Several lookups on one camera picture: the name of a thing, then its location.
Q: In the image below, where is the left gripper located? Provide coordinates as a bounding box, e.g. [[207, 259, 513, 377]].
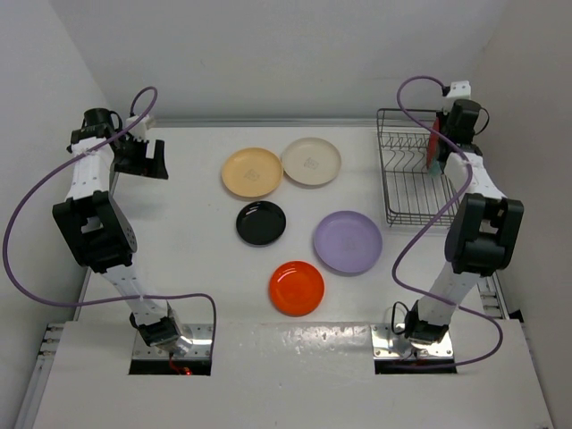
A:
[[113, 134, 167, 180]]

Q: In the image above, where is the red teal floral plate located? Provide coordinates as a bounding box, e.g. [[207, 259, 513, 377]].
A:
[[425, 114, 442, 176]]

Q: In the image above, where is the yellow plastic plate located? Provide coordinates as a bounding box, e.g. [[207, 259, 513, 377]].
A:
[[221, 147, 283, 198]]

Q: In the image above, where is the black glossy plate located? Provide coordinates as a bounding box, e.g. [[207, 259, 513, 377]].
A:
[[235, 201, 287, 247]]

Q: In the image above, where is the lilac plastic plate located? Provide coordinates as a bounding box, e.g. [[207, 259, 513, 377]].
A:
[[313, 211, 383, 274]]

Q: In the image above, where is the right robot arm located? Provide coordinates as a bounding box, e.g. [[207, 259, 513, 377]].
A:
[[404, 99, 524, 344]]

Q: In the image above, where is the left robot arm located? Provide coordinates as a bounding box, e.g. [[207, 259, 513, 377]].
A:
[[52, 108, 183, 355]]

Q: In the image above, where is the cream plastic plate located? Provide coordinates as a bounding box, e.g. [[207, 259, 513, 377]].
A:
[[281, 137, 341, 187]]

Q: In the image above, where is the orange glossy plate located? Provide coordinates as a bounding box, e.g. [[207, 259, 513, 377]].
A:
[[268, 261, 325, 317]]

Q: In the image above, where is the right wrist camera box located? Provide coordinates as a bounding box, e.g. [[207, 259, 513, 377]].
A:
[[442, 80, 472, 112]]

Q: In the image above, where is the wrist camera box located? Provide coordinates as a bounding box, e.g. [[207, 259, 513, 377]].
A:
[[125, 114, 156, 140], [442, 80, 472, 112]]

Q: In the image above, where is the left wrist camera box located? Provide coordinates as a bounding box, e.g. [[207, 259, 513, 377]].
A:
[[125, 114, 156, 140]]

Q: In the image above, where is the grey wire dish rack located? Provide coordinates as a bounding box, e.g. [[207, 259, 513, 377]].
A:
[[376, 108, 455, 227]]

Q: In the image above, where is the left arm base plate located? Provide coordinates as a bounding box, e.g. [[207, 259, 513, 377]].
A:
[[129, 324, 214, 376]]

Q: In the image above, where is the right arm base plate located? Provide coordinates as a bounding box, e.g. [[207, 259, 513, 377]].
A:
[[370, 324, 457, 375]]

